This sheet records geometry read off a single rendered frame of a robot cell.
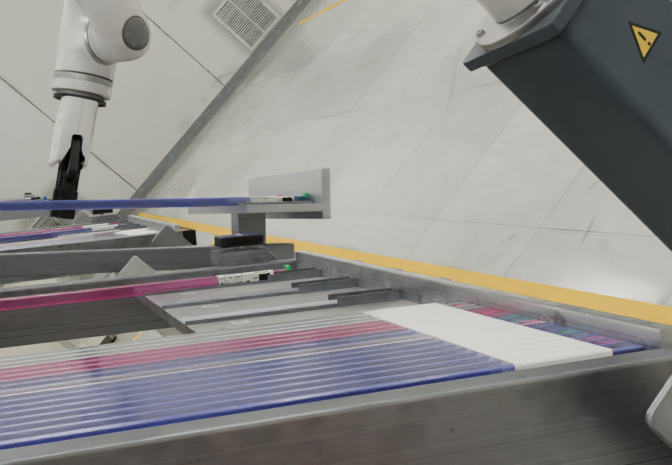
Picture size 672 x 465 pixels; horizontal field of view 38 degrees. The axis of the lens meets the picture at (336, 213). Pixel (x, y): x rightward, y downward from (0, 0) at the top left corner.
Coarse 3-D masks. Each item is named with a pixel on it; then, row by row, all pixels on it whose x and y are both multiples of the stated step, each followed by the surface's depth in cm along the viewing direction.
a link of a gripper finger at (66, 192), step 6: (66, 174) 137; (66, 180) 138; (72, 180) 139; (66, 186) 139; (72, 186) 139; (54, 192) 140; (60, 192) 140; (66, 192) 139; (72, 192) 140; (54, 198) 139; (60, 198) 139; (66, 198) 139; (72, 198) 140; (54, 210) 139; (60, 210) 139; (66, 210) 139; (72, 210) 140; (54, 216) 139; (60, 216) 140; (66, 216) 140; (72, 216) 140
